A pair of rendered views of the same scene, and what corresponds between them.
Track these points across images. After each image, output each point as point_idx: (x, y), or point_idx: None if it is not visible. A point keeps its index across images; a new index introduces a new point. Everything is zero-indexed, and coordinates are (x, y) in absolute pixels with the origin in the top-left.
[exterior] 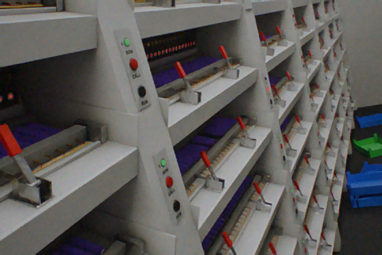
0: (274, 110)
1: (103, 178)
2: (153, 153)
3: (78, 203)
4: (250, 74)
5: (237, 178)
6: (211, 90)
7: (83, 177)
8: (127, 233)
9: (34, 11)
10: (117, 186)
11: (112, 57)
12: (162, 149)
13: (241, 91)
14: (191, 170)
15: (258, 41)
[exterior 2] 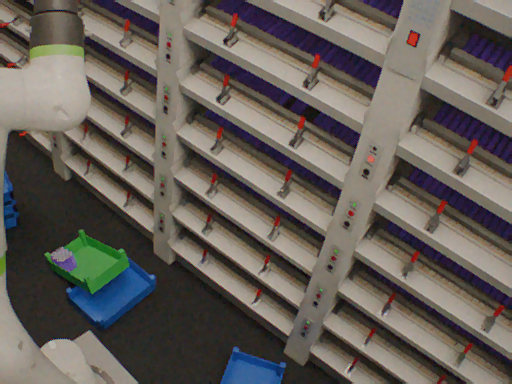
0: (373, 187)
1: (141, 8)
2: (167, 26)
3: (130, 4)
4: (337, 111)
5: (238, 119)
6: (262, 60)
7: (136, 0)
8: None
9: None
10: (150, 18)
11: None
12: (172, 30)
13: (312, 105)
14: (236, 82)
15: (400, 116)
